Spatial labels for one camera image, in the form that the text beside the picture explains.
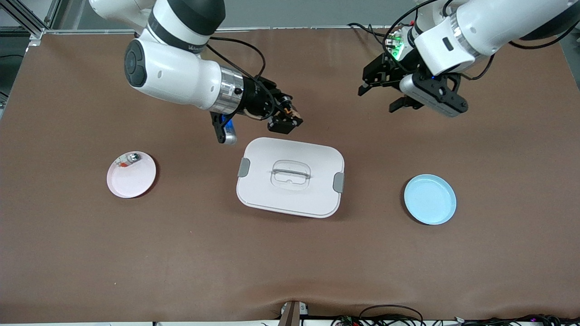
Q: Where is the white lidded storage box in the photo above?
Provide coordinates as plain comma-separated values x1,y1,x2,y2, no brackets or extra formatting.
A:
236,137,345,219

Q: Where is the light blue round plate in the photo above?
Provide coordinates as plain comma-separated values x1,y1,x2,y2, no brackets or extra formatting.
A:
404,174,457,225

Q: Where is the pink round plate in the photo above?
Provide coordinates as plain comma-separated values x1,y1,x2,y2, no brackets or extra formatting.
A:
106,151,157,199

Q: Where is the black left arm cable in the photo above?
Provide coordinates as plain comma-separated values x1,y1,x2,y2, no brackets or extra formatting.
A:
383,0,454,59

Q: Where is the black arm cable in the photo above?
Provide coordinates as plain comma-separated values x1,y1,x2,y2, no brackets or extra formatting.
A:
199,36,269,119
383,0,454,59

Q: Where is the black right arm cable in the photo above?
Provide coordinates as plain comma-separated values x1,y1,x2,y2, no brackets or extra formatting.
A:
199,36,269,119

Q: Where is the black base power cable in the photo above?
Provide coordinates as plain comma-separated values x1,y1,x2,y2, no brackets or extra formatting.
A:
347,22,399,48

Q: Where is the brown camera mount post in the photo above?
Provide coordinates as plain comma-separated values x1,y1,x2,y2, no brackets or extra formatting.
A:
277,300,309,326

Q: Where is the black looped cable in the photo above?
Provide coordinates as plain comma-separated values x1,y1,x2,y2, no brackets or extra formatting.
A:
358,304,424,326

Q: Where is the aluminium frame profile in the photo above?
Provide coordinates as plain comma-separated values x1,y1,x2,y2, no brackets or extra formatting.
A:
0,0,62,41

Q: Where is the black cable bundle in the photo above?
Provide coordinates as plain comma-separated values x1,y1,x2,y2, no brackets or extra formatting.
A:
453,314,580,326

